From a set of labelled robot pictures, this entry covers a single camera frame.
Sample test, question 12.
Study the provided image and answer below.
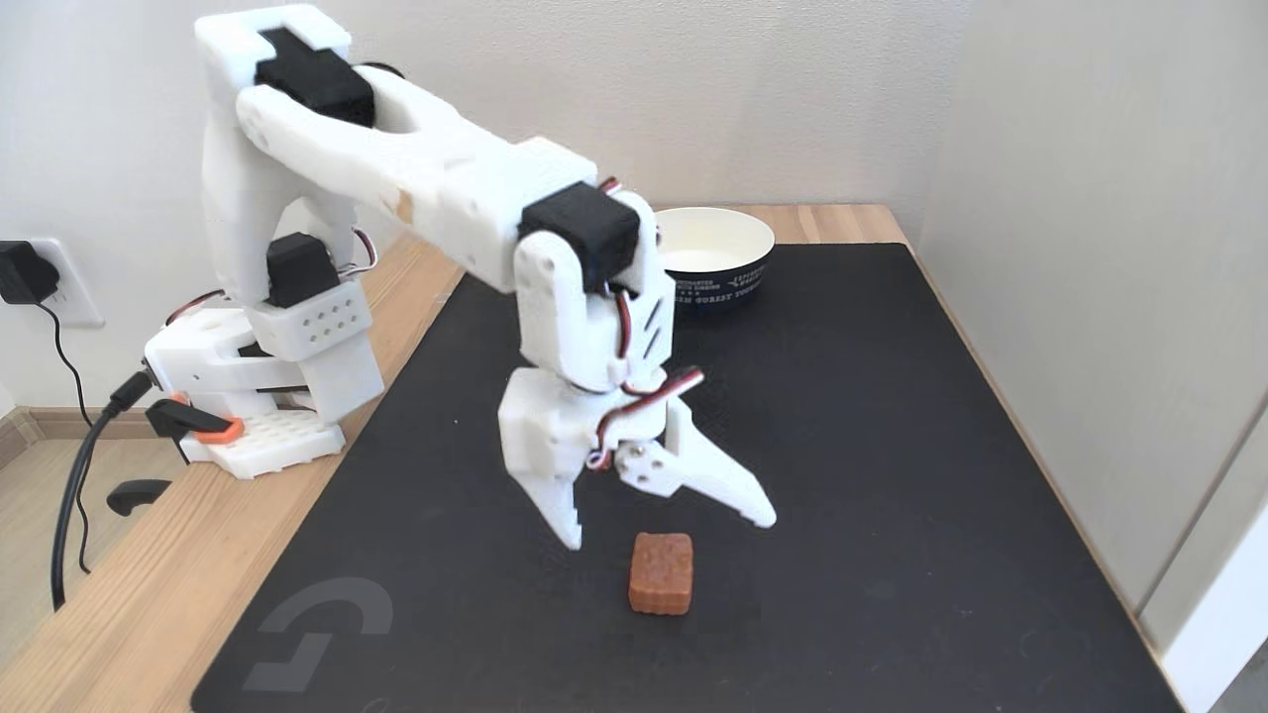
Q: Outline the black power adapter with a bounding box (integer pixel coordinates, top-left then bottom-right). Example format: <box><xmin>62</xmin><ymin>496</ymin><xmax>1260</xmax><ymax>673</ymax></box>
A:
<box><xmin>0</xmin><ymin>241</ymin><xmax>60</xmax><ymax>306</ymax></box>

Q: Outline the white wall outlet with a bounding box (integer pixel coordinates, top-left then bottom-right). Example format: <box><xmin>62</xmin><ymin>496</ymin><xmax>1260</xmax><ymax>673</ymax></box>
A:
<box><xmin>28</xmin><ymin>238</ymin><xmax>105</xmax><ymax>330</ymax></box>

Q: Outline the thick black cable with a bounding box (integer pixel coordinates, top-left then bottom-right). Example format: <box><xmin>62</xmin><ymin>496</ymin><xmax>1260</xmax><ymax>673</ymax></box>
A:
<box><xmin>52</xmin><ymin>370</ymin><xmax>156</xmax><ymax>612</ymax></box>

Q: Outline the thin black adapter cable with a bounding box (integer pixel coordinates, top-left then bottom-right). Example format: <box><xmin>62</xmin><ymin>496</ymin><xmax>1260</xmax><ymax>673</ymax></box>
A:
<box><xmin>37</xmin><ymin>301</ymin><xmax>94</xmax><ymax>575</ymax></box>

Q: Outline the white door edge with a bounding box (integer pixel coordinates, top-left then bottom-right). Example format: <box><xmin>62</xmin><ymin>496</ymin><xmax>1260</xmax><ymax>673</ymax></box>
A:
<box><xmin>1159</xmin><ymin>500</ymin><xmax>1268</xmax><ymax>713</ymax></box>

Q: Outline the brown block toy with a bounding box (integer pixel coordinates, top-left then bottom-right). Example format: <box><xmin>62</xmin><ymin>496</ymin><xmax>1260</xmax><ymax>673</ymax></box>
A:
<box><xmin>628</xmin><ymin>532</ymin><xmax>694</xmax><ymax>616</ymax></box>

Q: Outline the black and orange table clamp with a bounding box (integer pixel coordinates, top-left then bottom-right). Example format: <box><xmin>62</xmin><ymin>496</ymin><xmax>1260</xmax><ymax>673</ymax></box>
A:
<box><xmin>106</xmin><ymin>394</ymin><xmax>246</xmax><ymax>517</ymax></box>

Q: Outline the white and navy paper bowl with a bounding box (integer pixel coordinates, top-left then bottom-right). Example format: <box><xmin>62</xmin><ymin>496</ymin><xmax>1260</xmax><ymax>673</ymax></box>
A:
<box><xmin>654</xmin><ymin>207</ymin><xmax>776</xmax><ymax>316</ymax></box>

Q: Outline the red and white servo cable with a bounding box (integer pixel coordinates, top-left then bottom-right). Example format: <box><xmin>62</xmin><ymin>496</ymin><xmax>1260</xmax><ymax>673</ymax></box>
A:
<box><xmin>584</xmin><ymin>178</ymin><xmax>706</xmax><ymax>472</ymax></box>

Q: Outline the black desk mat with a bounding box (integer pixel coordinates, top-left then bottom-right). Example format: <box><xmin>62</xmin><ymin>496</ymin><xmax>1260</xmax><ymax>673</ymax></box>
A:
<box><xmin>190</xmin><ymin>243</ymin><xmax>1185</xmax><ymax>713</ymax></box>

